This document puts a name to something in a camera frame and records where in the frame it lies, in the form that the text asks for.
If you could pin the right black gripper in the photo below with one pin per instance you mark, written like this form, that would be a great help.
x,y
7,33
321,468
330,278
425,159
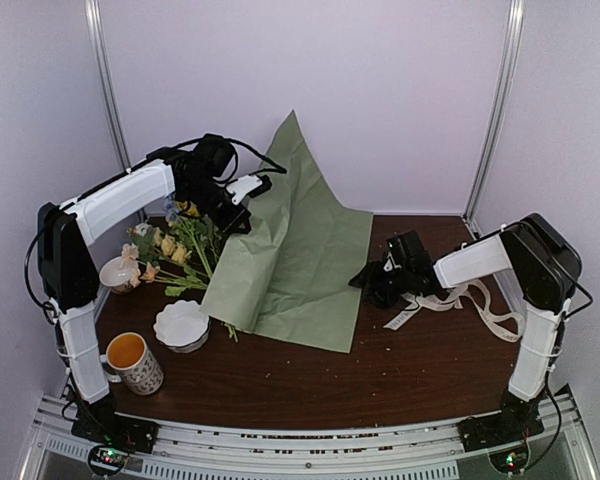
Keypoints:
x,y
369,275

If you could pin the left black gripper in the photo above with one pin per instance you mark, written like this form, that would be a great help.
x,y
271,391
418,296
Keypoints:
x,y
228,225

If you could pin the yellow flower stem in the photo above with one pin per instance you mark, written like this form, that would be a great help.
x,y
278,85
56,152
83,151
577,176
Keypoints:
x,y
198,245

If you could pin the blue flower stem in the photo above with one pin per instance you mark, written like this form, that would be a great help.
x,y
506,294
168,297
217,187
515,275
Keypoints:
x,y
171,211

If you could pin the pink and green wrapping paper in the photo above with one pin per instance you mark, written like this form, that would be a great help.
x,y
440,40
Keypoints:
x,y
288,278

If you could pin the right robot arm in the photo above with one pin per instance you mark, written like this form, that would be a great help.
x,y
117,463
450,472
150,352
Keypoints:
x,y
546,267

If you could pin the cream yellow rose spray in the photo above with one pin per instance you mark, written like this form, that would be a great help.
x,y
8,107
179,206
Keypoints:
x,y
147,237

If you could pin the peach blossom stem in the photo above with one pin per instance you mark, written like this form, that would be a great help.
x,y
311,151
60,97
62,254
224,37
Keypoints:
x,y
176,277

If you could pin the small white patterned teacup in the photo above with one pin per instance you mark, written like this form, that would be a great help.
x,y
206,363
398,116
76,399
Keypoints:
x,y
120,275

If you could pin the white scalloped bowl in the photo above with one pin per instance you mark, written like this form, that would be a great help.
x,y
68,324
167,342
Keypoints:
x,y
182,327

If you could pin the white printed ribbon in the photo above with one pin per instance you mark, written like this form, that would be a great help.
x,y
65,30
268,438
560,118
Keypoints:
x,y
508,327

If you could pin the patterned mug with orange inside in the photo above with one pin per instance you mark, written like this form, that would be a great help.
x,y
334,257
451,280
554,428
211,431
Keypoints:
x,y
133,364

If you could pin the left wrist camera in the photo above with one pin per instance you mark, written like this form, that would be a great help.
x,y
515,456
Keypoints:
x,y
251,185

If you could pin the left aluminium frame post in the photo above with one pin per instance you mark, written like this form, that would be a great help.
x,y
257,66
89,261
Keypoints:
x,y
97,38

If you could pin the aluminium frame post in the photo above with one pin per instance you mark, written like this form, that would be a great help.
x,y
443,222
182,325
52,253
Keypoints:
x,y
509,59
97,38

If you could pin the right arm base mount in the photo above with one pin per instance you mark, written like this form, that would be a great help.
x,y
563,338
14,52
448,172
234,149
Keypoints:
x,y
502,440

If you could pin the aluminium front rail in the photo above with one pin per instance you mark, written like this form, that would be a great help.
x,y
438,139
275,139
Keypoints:
x,y
432,450

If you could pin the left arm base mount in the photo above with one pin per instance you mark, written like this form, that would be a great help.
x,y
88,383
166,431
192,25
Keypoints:
x,y
112,451

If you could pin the right aluminium frame post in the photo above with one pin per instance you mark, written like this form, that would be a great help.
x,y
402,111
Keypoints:
x,y
509,59

